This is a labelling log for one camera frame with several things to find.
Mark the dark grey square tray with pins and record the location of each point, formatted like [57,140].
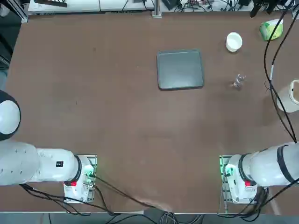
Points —
[180,70]

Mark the aluminium frame profile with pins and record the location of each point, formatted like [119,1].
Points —
[23,14]

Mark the green and white tissue packet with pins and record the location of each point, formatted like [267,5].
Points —
[267,29]

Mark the beige bin with flip lid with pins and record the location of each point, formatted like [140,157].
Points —
[292,105]

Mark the clear glass measuring cup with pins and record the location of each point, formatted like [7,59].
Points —
[238,81]

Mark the white bowl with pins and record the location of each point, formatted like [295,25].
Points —
[234,39]

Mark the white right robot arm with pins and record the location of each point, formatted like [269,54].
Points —
[264,168]

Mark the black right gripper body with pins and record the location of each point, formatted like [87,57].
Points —
[266,4]

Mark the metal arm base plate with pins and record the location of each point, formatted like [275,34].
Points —
[92,158]
[222,163]

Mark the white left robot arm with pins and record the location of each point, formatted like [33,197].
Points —
[46,165]

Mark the aluminium camera post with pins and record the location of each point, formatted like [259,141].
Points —
[157,9]

